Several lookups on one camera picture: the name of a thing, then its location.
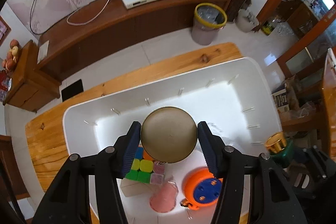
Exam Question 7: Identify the pink clear blister case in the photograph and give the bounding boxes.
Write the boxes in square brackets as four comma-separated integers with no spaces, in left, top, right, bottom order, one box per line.
[149,181,179,213]

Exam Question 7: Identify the white plastic storage bin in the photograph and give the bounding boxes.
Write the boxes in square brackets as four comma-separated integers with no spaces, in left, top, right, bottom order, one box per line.
[62,56,284,224]

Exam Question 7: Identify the red gift box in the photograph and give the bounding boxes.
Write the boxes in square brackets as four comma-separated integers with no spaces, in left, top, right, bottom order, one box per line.
[0,70,11,102]

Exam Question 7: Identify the colourful puzzle cube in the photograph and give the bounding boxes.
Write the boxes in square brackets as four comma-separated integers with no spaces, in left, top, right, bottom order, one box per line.
[125,145,166,185]

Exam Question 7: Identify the white bucket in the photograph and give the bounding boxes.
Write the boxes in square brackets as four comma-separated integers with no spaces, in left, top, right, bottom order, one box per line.
[235,9,259,33]

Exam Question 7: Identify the round gold compact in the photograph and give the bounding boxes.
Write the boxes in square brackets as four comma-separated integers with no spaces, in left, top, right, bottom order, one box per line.
[141,106,198,163]

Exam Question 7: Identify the brown side cabinet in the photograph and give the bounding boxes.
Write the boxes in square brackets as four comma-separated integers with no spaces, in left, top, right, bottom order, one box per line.
[2,40,61,112]

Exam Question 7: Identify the yellow rimmed waste bin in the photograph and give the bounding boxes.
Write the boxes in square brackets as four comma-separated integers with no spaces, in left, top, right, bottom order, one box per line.
[191,2,227,46]

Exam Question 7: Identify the black cable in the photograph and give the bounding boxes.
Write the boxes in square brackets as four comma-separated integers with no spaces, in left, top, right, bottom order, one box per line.
[28,0,53,37]

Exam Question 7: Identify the brown wooden tv cabinet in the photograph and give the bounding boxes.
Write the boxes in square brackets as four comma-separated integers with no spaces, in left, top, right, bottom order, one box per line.
[37,0,230,81]

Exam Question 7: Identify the fruit pile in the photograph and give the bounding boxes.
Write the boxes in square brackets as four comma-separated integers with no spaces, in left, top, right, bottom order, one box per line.
[2,39,21,72]

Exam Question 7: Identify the white cable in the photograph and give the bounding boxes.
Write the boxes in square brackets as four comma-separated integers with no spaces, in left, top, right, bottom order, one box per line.
[65,0,116,27]

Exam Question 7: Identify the orange blue cable reel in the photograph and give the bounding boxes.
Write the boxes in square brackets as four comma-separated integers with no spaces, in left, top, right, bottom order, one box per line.
[180,167,223,210]

